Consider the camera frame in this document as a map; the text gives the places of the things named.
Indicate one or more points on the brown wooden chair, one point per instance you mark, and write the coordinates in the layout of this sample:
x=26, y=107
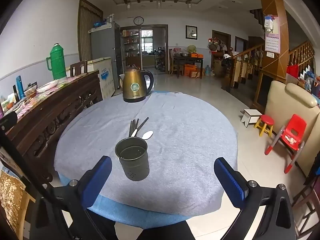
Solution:
x=306, y=200

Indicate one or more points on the white chest freezer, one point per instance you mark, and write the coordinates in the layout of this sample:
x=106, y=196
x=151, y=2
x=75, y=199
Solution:
x=105, y=77

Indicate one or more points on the red child's chair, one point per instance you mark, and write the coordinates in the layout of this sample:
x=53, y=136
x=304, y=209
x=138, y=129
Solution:
x=296, y=127

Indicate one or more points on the gold electric kettle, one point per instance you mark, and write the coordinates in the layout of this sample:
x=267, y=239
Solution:
x=133, y=82

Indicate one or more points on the grey-blue tablecloth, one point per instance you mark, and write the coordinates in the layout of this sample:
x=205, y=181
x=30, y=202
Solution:
x=180, y=142

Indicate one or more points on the dark wooden table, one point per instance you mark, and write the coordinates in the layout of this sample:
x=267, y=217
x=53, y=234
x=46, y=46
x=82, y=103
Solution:
x=187, y=59

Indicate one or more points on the green basket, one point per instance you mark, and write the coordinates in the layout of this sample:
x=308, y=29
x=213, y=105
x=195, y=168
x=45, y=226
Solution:
x=192, y=48

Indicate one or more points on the green thermos jug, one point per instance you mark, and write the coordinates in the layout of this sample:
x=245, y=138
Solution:
x=58, y=62

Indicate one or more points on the red and yellow stool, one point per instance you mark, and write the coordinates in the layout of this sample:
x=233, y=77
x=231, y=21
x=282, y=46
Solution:
x=267, y=120

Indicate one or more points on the blue bottle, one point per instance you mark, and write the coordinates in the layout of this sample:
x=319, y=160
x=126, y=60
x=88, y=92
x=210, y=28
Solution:
x=20, y=87

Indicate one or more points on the wooden pillar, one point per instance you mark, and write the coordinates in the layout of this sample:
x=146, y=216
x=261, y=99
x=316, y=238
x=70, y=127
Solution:
x=273, y=7

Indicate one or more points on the small white stool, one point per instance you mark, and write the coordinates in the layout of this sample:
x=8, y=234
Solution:
x=251, y=115

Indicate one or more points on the wall calendar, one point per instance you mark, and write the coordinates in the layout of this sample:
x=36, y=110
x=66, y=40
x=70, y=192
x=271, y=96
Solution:
x=272, y=43

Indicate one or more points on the brown curtain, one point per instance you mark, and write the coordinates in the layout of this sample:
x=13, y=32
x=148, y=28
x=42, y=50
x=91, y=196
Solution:
x=86, y=30

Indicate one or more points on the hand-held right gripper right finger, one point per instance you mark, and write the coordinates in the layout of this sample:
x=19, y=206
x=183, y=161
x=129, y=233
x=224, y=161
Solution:
x=231, y=186

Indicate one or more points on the pink floral cover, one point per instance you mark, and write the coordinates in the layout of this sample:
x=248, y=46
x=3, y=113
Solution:
x=50, y=88

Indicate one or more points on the gold patterned cushion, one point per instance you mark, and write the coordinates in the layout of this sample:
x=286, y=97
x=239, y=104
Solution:
x=10, y=195

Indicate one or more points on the flat orange box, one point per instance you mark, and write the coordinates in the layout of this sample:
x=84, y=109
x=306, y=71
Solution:
x=195, y=55

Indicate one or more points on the wooden stair railing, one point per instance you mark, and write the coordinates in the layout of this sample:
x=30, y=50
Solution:
x=250, y=60

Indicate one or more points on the framed picture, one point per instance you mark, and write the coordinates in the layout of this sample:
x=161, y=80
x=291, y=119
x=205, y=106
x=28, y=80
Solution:
x=191, y=32

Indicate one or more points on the orange cardboard box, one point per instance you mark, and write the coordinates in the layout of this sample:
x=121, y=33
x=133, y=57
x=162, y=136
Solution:
x=190, y=70

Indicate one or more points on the carved wooden sideboard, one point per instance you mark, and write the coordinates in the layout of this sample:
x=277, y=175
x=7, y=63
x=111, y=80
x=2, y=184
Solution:
x=50, y=115

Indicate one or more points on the wooden display cabinet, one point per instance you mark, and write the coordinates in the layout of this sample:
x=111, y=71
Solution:
x=130, y=47

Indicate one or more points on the dark clothing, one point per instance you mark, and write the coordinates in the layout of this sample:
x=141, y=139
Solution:
x=150, y=232

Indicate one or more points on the beige sofa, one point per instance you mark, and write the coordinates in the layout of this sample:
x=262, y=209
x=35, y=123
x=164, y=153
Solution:
x=277, y=100

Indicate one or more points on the grey refrigerator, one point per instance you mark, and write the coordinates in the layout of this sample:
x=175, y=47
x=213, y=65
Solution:
x=105, y=45

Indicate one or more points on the blue water jug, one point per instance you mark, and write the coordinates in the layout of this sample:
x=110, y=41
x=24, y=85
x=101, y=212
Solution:
x=208, y=71

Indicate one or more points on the dark bottle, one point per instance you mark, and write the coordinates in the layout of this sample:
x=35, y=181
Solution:
x=15, y=93

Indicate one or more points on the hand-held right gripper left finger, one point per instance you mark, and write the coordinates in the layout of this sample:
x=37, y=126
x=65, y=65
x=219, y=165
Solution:
x=96, y=182

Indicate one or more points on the perforated metal utensil holder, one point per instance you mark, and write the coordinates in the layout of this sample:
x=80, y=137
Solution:
x=135, y=166

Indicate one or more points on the white spoon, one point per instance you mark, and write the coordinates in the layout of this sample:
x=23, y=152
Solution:
x=148, y=135

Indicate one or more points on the wall clock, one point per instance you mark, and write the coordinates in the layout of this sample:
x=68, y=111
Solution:
x=138, y=20

